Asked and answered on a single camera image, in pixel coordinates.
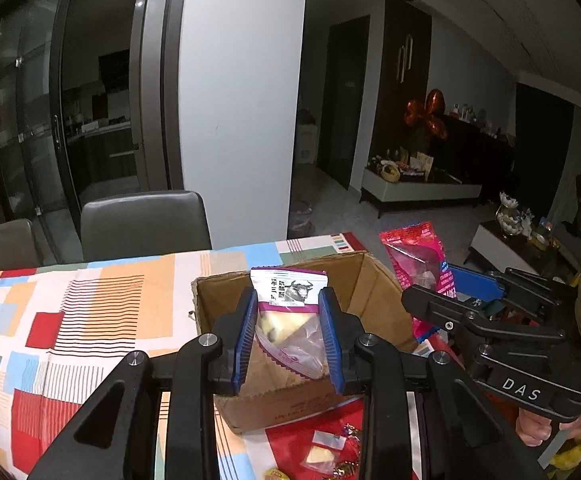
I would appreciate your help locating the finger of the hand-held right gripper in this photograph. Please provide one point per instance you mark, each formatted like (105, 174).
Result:
(475, 285)
(435, 305)

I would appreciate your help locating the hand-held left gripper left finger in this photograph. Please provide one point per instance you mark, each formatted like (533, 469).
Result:
(246, 345)

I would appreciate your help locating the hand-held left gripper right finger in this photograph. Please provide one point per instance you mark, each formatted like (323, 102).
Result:
(331, 345)

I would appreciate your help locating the red snack packet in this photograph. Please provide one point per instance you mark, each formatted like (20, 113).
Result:
(415, 255)

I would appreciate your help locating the brown cardboard box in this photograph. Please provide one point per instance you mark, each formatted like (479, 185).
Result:
(370, 300)

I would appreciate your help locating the white purple snack packet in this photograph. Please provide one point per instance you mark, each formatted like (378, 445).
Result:
(290, 290)

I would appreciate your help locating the person's right hand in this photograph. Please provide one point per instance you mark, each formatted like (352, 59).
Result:
(533, 427)

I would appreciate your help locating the white coffee table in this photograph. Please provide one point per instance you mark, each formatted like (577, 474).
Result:
(500, 255)

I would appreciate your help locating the white flower ornament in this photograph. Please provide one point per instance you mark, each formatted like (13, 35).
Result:
(508, 212)

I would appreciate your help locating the small clear snack packet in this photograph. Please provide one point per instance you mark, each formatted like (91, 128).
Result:
(323, 452)

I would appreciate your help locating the white low cabinet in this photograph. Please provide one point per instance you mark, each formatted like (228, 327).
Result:
(420, 190)

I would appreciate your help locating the gold wrapped candy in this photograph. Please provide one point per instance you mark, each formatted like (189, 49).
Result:
(346, 470)

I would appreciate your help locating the dark sideboard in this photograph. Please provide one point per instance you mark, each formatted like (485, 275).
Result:
(475, 155)

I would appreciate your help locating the yellow wrapped candy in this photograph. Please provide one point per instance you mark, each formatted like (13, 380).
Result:
(275, 473)

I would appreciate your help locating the woven basket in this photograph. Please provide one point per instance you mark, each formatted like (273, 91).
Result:
(390, 172)

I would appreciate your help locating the grey leather chair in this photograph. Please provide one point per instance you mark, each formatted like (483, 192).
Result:
(145, 222)
(8, 247)

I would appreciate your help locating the red foil balloons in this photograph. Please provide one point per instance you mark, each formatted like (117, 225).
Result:
(428, 110)

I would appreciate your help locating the tall dark wooden cabinet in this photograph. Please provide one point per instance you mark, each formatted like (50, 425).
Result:
(400, 85)

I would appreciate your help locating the dark interior door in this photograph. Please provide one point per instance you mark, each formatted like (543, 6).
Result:
(343, 105)

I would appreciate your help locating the sliding glass door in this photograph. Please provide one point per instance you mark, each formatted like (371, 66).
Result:
(35, 110)

